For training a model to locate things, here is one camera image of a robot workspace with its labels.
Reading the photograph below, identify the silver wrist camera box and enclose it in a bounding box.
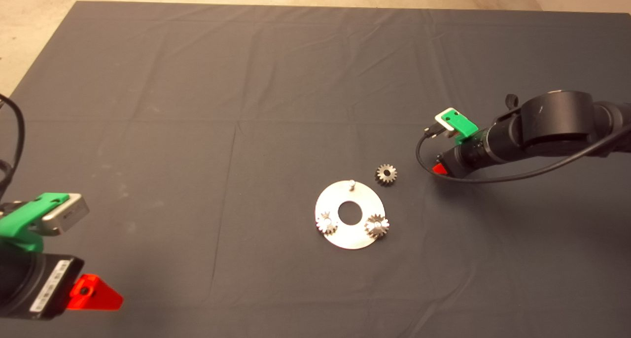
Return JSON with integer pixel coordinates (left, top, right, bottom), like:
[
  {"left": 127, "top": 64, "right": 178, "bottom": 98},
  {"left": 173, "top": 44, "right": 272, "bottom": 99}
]
[
  {"left": 434, "top": 108, "right": 456, "bottom": 137},
  {"left": 37, "top": 194, "right": 90, "bottom": 237}
]

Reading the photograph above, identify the small shiny steel gear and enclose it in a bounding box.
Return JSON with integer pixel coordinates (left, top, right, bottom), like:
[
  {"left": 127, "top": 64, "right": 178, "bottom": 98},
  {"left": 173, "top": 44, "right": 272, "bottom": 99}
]
[
  {"left": 316, "top": 212, "right": 339, "bottom": 236},
  {"left": 365, "top": 213, "right": 390, "bottom": 238}
]

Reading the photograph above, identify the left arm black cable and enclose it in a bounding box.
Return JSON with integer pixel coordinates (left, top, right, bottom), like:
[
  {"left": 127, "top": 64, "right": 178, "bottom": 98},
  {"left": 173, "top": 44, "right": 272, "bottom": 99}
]
[{"left": 0, "top": 94, "right": 25, "bottom": 201}]

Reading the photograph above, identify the right camera black cable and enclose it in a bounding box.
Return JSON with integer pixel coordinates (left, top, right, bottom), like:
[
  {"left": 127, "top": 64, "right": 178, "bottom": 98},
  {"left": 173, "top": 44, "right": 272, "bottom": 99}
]
[{"left": 416, "top": 124, "right": 631, "bottom": 184}]

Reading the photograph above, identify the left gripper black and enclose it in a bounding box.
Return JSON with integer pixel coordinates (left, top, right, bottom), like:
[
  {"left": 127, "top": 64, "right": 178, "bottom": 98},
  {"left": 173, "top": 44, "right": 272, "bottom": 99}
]
[{"left": 0, "top": 251, "right": 124, "bottom": 321}]

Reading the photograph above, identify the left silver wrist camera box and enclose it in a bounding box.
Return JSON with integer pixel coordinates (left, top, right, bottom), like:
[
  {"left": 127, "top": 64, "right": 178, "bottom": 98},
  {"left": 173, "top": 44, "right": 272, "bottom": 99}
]
[{"left": 37, "top": 194, "right": 90, "bottom": 237}]

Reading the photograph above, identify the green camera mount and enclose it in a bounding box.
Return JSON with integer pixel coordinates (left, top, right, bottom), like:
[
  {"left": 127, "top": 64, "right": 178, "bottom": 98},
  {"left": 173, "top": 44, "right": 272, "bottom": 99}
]
[
  {"left": 0, "top": 193, "right": 70, "bottom": 252},
  {"left": 440, "top": 109, "right": 479, "bottom": 145}
]

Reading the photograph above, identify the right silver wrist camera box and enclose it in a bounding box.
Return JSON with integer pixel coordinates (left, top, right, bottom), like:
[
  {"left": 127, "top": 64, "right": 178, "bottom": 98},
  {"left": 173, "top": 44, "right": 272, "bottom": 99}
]
[{"left": 434, "top": 108, "right": 456, "bottom": 137}]

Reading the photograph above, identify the right green camera mount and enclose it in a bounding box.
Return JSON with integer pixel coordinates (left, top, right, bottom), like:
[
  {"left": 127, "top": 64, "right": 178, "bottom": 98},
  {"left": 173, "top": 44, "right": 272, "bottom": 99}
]
[{"left": 440, "top": 109, "right": 479, "bottom": 145}]

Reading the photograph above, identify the dark grey table cloth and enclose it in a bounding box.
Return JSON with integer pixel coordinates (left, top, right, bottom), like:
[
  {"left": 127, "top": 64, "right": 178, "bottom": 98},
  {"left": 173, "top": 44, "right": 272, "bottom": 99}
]
[{"left": 0, "top": 1, "right": 631, "bottom": 338}]

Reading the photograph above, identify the round metal plate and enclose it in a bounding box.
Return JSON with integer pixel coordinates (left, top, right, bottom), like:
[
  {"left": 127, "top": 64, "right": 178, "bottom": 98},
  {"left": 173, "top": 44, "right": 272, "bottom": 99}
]
[{"left": 315, "top": 179, "right": 386, "bottom": 250}]

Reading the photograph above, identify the small dark steel gear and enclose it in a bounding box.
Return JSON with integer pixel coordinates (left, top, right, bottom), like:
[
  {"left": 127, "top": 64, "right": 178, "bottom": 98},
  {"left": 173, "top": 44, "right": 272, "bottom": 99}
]
[{"left": 376, "top": 164, "right": 398, "bottom": 186}]

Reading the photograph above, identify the left green camera mount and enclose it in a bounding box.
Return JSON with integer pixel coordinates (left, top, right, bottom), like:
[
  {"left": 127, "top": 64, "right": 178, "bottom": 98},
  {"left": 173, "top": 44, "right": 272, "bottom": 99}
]
[{"left": 0, "top": 193, "right": 70, "bottom": 252}]

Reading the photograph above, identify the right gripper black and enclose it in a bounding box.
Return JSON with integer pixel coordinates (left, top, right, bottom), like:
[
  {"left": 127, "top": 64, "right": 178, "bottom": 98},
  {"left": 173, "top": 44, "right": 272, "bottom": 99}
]
[{"left": 432, "top": 140, "right": 489, "bottom": 177}]

